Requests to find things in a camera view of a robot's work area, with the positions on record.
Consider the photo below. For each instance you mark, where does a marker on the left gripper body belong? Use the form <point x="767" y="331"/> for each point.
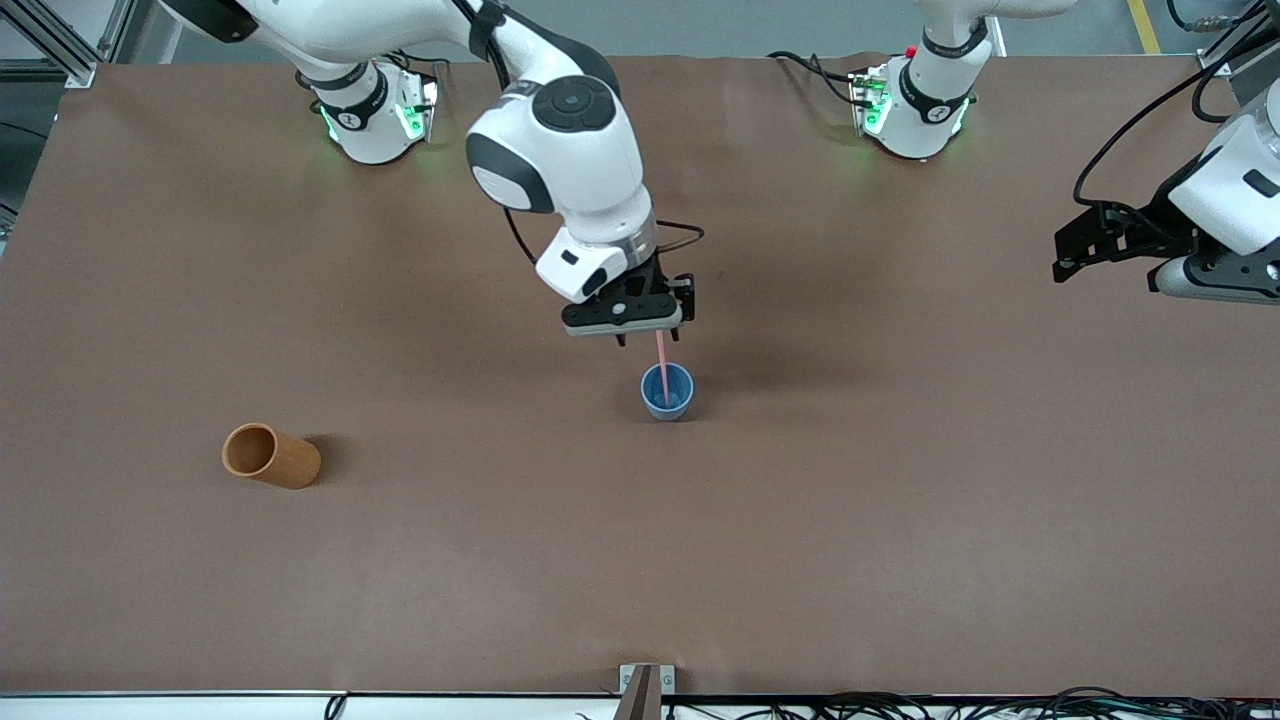
<point x="1143" y="237"/>

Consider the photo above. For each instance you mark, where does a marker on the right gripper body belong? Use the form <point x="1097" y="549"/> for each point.
<point x="660" y="276"/>

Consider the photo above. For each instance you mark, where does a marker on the pink chopstick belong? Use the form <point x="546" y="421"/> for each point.
<point x="663" y="365"/>

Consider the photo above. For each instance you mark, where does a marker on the blue cup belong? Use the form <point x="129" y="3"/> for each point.
<point x="667" y="392"/>

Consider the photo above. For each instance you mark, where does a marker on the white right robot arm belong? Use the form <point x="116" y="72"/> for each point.
<point x="570" y="150"/>

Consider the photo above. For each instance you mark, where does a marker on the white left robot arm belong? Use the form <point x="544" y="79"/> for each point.
<point x="925" y="115"/>

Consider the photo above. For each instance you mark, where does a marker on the brown wooden cup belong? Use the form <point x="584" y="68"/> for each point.
<point x="275" y="458"/>

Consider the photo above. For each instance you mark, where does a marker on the brown table cover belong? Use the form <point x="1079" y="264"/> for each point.
<point x="600" y="550"/>

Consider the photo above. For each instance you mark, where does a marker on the right base connector box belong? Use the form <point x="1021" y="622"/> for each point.
<point x="418" y="108"/>

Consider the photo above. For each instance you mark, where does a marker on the base connector box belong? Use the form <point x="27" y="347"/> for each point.
<point x="868" y="100"/>
<point x="418" y="108"/>

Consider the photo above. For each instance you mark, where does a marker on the left base connector box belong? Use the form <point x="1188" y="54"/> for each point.
<point x="868" y="100"/>

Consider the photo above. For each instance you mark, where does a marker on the metal bracket with brown post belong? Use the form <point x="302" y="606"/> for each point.
<point x="646" y="690"/>

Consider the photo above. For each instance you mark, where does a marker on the aluminium frame profile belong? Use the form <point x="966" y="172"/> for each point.
<point x="60" y="45"/>

